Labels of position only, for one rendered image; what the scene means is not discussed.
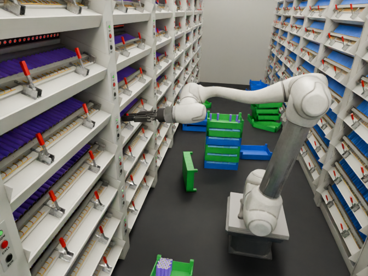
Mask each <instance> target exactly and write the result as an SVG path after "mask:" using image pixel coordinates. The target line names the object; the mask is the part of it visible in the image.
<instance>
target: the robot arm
mask: <svg viewBox="0 0 368 276"><path fill-rule="evenodd" d="M328 85H329V84H328V80H327V78H326V76H324V75H323V74H320V73H308V74H303V75H299V76H295V77H291V78H288V79H285V80H283V81H280V82H277V83H275V84H273V85H270V86H268V87H266V88H263V89H260V90H255V91H245V90H238V89H231V88H225V87H203V86H201V85H198V84H196V83H193V82H192V83H188V84H186V85H185V86H184V87H183V90H182V92H181V96H180V103H179V105H178V106H166V107H165V108H159V109H157V111H156V110H151V111H140V112H138V113H128V116H127V115H126V114H124V116H122V122H128V121H134V122H149V123H150V122H151V121H152V120H156V119H157V120H158V122H160V123H162V122H166V123H181V124H192V123H198V122H202V121H204V120H205V117H206V107H205V106H204V105H202V104H203V103H205V101H206V100H207V99H208V98H210V97H222V98H225V99H229V100H233V101H237V102H241V103H245V104H267V103H277V102H288V103H287V108H286V112H285V115H286V119H287V120H286V122H285V125H284V127H283V130H282V132H281V134H280V137H279V140H278V142H277V144H276V147H275V149H274V152H273V154H272V156H271V159H270V161H269V164H268V166H267V169H266V170H262V169H256V170H254V171H252V172H251V173H250V174H249V176H248V177H247V178H246V181H245V186H244V193H243V198H241V199H240V212H239V214H238V218H239V219H242V220H244V223H245V225H246V227H247V229H248V230H249V231H250V232H252V233H253V234H254V235H257V236H267V235H269V234H271V233H272V232H273V231H274V229H275V228H276V226H277V219H278V216H279V213H280V209H281V206H282V203H283V200H282V197H281V195H280V194H281V191H282V189H283V187H284V185H285V183H286V180H287V179H288V176H289V174H290V172H291V169H292V167H293V165H294V163H295V161H296V159H297V156H298V154H299V152H300V150H301V148H302V146H303V144H304V141H305V139H306V137H307V135H308V133H309V131H310V128H311V127H313V126H315V125H316V124H317V123H318V121H319V120H320V119H321V118H322V116H323V115H325V114H326V112H327V111H328V110H329V108H330V106H331V93H330V91H329V89H328Z"/></svg>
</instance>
